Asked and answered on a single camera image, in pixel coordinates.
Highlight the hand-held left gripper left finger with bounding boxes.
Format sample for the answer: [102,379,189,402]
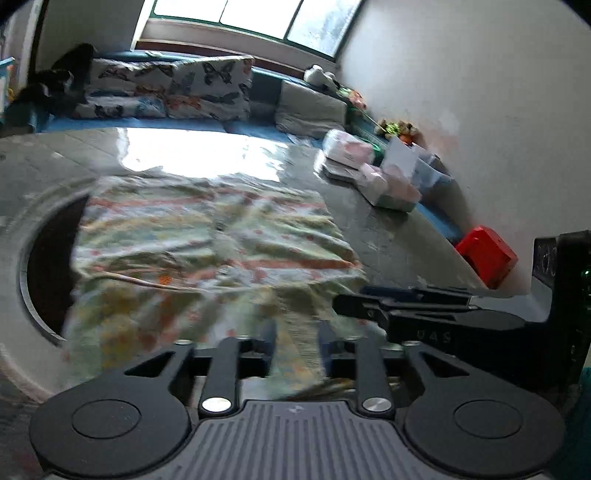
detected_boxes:
[122,320,279,415]

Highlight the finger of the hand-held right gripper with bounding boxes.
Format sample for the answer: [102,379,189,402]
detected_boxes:
[359,285,472,305]
[332,294,552,352]

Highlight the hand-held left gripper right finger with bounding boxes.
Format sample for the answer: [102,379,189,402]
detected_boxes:
[318,320,468,415]

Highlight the pastel patterned fleece pants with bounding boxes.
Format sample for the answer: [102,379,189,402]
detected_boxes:
[61,172,371,400]

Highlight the red plastic box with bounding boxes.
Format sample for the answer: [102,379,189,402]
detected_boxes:
[454,224,519,290]

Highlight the pastel tissue box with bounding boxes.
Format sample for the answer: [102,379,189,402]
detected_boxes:
[355,162,424,213]

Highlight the white paper sheet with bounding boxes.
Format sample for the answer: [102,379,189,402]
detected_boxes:
[383,137,419,179]

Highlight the flat grey book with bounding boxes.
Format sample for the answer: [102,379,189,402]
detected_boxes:
[318,159,366,182]

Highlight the pink tissue pack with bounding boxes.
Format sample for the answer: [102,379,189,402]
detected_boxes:
[315,128,376,174]

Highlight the small brown plush toys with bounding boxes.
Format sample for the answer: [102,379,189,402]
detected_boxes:
[377,117,422,142]

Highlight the colourful plush toys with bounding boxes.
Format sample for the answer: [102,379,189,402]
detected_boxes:
[341,87,371,112]

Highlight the grey cushion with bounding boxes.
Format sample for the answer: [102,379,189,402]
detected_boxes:
[275,80,348,140]

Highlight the panda plush toy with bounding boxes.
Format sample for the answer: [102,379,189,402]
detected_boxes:
[303,64,343,94]

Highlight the round built-in black stove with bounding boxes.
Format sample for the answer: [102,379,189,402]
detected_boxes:
[0,185,95,393]

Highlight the blue bench sofa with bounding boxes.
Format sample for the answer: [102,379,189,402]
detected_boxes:
[0,50,462,245]

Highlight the butterfly print pillow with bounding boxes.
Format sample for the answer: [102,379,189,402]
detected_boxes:
[75,57,179,120]
[165,55,256,123]

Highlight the green framed window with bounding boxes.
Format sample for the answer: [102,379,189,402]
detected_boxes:
[131,0,366,61]

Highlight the dark clothing pile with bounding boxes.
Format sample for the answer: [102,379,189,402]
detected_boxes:
[8,42,96,117]

